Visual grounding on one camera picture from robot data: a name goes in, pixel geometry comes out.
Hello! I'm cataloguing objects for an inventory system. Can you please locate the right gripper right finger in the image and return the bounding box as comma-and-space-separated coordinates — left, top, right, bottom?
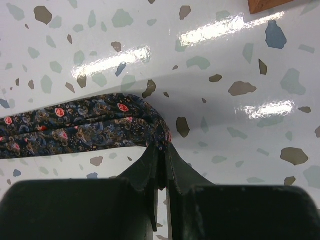
165, 144, 320, 240

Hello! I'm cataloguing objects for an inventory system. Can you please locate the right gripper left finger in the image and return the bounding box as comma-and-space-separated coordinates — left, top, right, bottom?
0, 145, 159, 240

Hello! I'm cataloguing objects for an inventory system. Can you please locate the navy floral paisley tie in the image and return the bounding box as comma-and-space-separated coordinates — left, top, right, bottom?
0, 93, 172, 159

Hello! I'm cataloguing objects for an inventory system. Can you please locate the orange wooden compartment tray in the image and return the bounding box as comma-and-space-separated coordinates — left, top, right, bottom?
248, 0, 294, 15

